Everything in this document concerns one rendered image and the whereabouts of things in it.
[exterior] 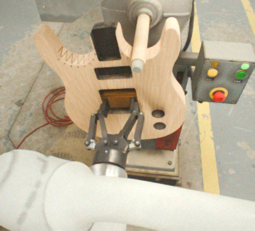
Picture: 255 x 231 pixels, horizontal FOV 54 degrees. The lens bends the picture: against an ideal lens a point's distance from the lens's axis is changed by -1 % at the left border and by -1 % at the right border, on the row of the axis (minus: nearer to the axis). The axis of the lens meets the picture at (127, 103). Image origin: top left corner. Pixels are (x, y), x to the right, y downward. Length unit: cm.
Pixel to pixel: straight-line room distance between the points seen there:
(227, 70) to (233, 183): 115
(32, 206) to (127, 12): 54
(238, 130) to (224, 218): 181
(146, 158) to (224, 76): 80
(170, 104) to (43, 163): 41
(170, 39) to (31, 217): 41
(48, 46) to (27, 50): 223
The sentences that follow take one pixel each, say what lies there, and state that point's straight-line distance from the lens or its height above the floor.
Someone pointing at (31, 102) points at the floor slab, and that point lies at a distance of 227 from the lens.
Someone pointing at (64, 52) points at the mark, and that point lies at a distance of 65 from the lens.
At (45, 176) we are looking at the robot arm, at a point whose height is 129.
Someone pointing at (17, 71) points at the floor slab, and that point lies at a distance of 262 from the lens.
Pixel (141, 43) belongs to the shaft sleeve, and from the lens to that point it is 58.
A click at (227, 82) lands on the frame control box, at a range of 88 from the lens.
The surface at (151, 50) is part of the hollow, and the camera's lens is 60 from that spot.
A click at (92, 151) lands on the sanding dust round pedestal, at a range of 186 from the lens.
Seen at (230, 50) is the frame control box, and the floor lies 112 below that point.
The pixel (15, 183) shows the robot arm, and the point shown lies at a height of 131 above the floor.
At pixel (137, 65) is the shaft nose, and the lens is 53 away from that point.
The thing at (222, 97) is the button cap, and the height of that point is 99.
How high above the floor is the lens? 161
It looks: 49 degrees down
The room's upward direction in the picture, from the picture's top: straight up
